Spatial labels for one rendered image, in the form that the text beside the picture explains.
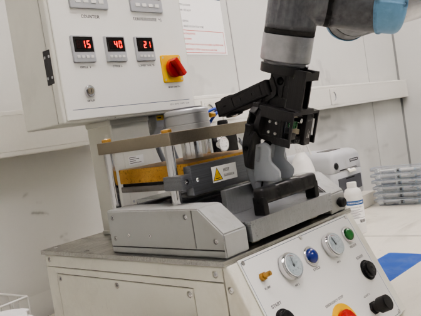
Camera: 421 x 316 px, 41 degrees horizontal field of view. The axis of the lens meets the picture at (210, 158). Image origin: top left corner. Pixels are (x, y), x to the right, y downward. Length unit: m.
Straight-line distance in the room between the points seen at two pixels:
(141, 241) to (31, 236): 0.50
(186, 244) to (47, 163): 0.63
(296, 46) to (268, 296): 0.35
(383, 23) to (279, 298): 0.41
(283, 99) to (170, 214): 0.24
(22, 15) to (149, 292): 0.54
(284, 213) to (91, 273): 0.35
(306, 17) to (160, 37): 0.42
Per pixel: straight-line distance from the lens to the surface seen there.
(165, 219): 0.83
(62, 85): 1.00
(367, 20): 0.84
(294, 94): 0.83
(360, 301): 0.94
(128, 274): 0.92
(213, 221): 0.78
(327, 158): 1.93
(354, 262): 0.97
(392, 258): 1.37
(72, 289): 1.06
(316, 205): 0.93
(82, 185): 1.43
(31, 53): 1.07
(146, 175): 0.94
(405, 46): 3.47
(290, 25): 0.82
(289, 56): 0.82
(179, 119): 0.96
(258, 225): 0.81
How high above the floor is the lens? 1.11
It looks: 3 degrees down
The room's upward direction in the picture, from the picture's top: 9 degrees counter-clockwise
